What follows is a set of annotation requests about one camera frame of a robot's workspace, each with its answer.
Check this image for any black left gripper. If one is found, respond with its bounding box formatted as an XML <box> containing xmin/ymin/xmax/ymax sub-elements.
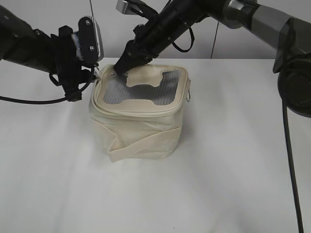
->
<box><xmin>50</xmin><ymin>26</ymin><xmax>97</xmax><ymax>102</ymax></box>

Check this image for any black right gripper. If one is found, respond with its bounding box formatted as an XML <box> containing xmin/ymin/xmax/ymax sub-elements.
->
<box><xmin>113</xmin><ymin>0</ymin><xmax>207</xmax><ymax>74</ymax></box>

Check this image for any cream fabric zipper bag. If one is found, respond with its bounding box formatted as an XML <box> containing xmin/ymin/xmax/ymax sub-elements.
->
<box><xmin>89</xmin><ymin>65</ymin><xmax>190</xmax><ymax>162</ymax></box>

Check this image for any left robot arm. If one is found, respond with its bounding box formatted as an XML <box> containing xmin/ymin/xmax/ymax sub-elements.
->
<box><xmin>0</xmin><ymin>6</ymin><xmax>104</xmax><ymax>105</ymax></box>

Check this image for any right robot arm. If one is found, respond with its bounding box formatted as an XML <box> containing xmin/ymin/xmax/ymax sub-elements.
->
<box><xmin>114</xmin><ymin>0</ymin><xmax>311</xmax><ymax>117</ymax></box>

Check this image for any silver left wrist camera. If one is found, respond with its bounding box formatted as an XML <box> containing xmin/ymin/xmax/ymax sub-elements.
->
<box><xmin>71</xmin><ymin>16</ymin><xmax>104</xmax><ymax>67</ymax></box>

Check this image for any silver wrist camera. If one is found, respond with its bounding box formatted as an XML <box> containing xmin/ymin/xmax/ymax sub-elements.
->
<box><xmin>116</xmin><ymin>0</ymin><xmax>142</xmax><ymax>15</ymax></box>
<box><xmin>71</xmin><ymin>16</ymin><xmax>104</xmax><ymax>67</ymax></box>

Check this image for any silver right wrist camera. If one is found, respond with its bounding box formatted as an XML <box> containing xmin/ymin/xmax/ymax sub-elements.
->
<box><xmin>116</xmin><ymin>0</ymin><xmax>142</xmax><ymax>15</ymax></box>

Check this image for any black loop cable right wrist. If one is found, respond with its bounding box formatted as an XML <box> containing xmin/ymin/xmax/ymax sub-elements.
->
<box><xmin>170</xmin><ymin>21</ymin><xmax>195</xmax><ymax>53</ymax></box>

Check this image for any black cable right side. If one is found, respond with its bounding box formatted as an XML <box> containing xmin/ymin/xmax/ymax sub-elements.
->
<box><xmin>281</xmin><ymin>101</ymin><xmax>306</xmax><ymax>233</ymax></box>

